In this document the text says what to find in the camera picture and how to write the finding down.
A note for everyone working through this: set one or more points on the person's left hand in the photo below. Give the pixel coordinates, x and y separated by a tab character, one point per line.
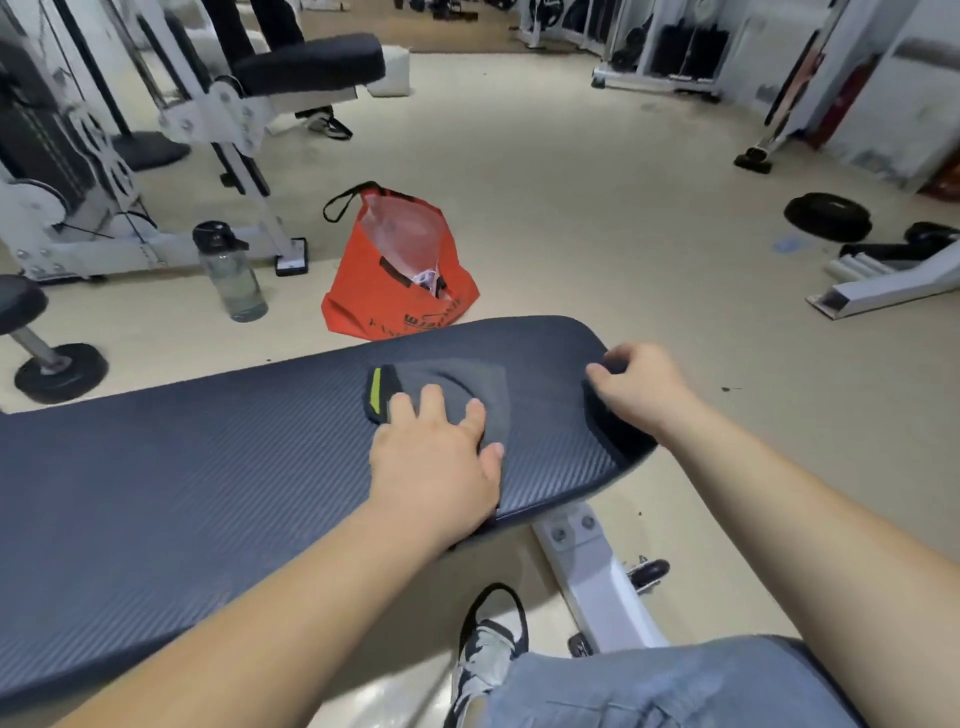
431	480

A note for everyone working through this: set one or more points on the person's right hand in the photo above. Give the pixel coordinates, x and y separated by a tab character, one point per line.
649	394

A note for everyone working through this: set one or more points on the person's left middle finger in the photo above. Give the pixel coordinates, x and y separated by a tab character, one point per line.
433	405

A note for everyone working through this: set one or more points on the person's right thumb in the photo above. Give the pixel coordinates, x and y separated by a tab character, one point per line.
604	382

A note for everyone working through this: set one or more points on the person's left thumb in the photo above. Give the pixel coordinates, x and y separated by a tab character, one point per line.
493	461

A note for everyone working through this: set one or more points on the dark gray cloth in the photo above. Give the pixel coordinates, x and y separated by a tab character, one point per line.
450	379

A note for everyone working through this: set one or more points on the person's left forearm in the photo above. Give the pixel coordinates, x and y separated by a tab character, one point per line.
285	630

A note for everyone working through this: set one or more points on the person's right forearm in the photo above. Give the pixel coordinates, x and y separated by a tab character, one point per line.
810	555

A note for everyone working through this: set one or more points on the orange tote bag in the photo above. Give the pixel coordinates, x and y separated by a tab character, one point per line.
367	300

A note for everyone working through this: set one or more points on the clear plastic bag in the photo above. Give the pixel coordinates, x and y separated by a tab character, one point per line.
401	232

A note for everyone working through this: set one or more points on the black and white sneaker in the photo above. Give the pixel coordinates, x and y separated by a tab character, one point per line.
487	652

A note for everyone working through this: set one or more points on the black bench wheel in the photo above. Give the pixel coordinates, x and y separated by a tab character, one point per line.
651	574

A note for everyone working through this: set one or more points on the clear water bottle, black lid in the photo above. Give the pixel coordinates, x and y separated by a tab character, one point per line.
232	277

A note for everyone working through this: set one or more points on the black padded bench pad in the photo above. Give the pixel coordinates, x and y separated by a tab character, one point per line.
187	495

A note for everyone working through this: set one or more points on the black weight plate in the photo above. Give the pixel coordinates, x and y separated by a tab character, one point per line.
827	217

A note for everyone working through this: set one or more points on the blue denim shorts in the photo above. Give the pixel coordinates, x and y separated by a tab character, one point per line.
660	694

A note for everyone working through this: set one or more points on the leaning bar with black foot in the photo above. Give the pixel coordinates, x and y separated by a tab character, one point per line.
784	112

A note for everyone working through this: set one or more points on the white weight storage rack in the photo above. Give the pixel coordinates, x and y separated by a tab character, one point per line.
660	52

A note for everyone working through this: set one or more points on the white foam block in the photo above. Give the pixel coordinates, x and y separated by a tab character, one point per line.
391	71

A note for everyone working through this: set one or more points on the black dumbbell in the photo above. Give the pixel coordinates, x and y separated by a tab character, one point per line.
919	241

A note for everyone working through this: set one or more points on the black padded machine seat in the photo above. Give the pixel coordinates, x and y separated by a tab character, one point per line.
315	64

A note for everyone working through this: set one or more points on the black round machine base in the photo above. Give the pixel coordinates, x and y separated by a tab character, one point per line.
150	150

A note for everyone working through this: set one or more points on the black round stool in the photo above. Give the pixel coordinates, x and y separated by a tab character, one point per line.
45	367

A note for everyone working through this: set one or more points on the white bench frame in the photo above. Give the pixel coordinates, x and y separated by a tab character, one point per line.
600	585

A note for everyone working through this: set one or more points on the white metal frame piece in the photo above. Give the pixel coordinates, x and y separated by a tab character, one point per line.
892	285

